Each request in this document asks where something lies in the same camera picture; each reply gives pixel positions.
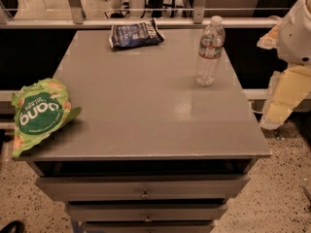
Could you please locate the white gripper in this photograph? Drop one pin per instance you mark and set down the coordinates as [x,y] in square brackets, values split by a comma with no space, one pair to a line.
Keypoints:
[295,38]

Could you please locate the clear plastic water bottle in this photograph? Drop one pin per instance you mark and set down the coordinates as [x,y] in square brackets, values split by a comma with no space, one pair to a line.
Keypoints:
[210,51]

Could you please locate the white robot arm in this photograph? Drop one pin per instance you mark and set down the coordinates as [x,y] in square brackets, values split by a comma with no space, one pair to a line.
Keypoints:
[292,40]

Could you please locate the dark blue chip bag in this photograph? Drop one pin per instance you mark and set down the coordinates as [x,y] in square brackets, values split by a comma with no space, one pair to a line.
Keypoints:
[135,35]

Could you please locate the green rice chip bag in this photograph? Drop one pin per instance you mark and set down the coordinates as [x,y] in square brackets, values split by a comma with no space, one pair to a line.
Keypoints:
[40,109]

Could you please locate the grey drawer cabinet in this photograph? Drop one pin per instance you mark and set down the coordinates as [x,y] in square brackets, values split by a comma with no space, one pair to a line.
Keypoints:
[143,115]

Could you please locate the middle grey drawer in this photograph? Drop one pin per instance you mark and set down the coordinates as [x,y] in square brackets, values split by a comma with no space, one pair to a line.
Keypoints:
[146,212]

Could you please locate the grey drawer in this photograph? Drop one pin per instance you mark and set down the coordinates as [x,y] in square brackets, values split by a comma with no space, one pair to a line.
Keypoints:
[144,188]
[146,212]
[152,227]

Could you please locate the bottom grey drawer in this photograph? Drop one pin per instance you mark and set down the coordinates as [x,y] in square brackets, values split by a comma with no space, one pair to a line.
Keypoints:
[152,227]

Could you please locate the top grey drawer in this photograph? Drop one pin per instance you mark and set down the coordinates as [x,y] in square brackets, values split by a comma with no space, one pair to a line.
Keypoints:
[144,188]

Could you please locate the black shoe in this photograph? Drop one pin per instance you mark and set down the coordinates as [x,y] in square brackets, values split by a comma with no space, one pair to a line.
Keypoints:
[15,226]

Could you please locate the metal railing frame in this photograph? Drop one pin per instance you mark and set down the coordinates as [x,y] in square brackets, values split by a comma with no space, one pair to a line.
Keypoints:
[81,14]

